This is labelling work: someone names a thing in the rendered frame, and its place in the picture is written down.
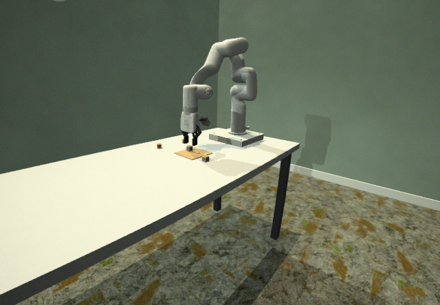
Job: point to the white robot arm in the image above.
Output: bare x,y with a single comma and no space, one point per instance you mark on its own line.
232,49

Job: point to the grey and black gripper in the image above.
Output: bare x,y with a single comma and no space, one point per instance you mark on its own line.
190,124

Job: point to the tan flat mat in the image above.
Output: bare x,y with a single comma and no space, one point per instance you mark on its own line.
196,153

